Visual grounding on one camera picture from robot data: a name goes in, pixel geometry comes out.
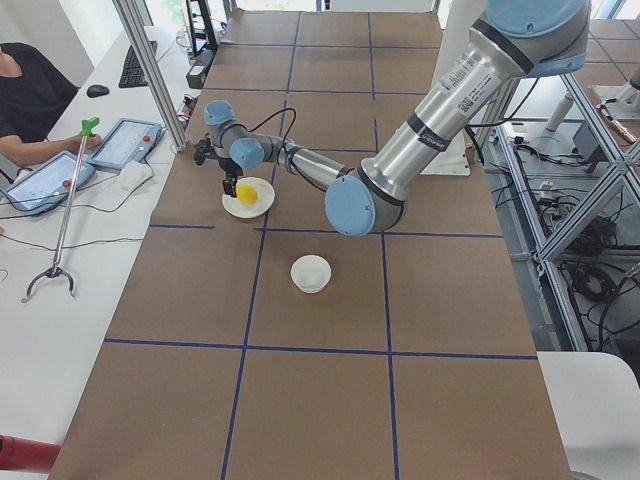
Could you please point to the near teach pendant tablet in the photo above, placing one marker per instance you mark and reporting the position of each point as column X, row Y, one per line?
column 44, row 188

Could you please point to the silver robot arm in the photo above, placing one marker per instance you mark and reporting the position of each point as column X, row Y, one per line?
column 509, row 40

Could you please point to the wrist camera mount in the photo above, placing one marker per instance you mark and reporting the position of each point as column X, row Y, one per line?
column 202, row 151

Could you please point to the red fire extinguisher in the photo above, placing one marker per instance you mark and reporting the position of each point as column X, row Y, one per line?
column 24, row 455

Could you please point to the white bowl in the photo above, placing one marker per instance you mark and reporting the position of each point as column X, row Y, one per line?
column 310, row 273

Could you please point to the black computer mouse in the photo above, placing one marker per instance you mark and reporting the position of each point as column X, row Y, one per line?
column 97, row 90

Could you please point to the person in black shirt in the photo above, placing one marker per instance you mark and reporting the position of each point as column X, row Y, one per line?
column 34, row 95

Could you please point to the far teach pendant tablet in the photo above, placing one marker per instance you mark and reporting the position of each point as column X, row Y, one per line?
column 128, row 141

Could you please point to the white folded cloth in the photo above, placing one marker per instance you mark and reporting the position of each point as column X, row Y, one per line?
column 133, row 175

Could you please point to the yellow lemon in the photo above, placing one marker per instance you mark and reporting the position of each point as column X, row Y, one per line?
column 247, row 194

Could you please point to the white plate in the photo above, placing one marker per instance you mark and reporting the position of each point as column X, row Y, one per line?
column 266, row 198

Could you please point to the aluminium frame post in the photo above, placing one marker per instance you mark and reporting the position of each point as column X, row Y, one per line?
column 134, row 28

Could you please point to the brown paper table mat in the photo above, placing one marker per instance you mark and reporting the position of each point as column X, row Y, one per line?
column 415, row 361

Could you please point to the black keyboard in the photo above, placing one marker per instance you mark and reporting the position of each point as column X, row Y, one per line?
column 132, row 74

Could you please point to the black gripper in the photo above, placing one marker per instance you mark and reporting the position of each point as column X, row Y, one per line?
column 226, row 168

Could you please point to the green handled reacher grabber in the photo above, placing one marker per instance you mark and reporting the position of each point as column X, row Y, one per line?
column 55, row 270

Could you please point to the teach pendant tablet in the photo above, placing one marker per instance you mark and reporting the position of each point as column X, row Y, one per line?
column 128, row 141
column 44, row 188

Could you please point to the black mini computer box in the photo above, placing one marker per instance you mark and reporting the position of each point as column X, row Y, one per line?
column 197, row 74

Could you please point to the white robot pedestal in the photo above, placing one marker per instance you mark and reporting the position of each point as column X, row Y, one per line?
column 468, row 72

